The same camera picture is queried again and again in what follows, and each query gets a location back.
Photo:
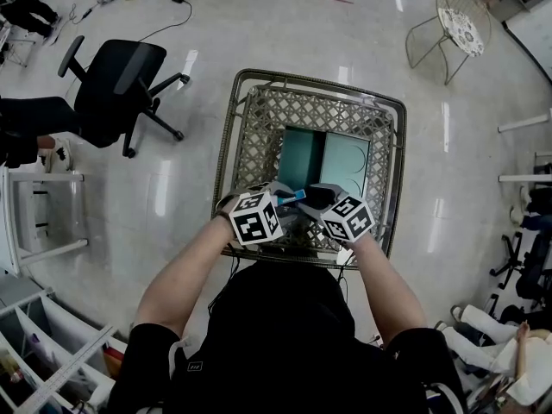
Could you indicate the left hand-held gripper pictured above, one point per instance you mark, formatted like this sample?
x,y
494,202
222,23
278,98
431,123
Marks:
x,y
254,222

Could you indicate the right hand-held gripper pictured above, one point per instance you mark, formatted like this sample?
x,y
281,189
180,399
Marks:
x,y
349,220

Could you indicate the teal and black box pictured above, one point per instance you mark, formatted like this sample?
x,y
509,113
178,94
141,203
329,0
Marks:
x,y
345,162

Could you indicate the person's right forearm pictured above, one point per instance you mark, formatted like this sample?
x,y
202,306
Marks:
x,y
388,291

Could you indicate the person's left forearm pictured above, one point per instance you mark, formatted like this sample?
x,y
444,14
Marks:
x,y
185,274

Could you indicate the wicker glass-top table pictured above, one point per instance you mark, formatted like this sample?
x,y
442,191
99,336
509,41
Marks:
x,y
259,145

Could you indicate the person's black shirt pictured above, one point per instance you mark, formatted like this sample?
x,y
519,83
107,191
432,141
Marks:
x,y
280,339

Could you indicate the black office chair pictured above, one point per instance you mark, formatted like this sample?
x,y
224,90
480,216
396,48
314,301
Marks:
x,y
116,89

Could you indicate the white desk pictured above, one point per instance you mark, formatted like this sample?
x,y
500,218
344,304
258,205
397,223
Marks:
x,y
524,123

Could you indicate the black swivel chair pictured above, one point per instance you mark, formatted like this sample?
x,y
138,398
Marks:
x,y
532,270

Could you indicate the white shelving unit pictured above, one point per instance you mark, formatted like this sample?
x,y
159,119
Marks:
x,y
64,317

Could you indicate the white black-edged table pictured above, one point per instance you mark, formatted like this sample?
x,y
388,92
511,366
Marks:
x,y
535,33

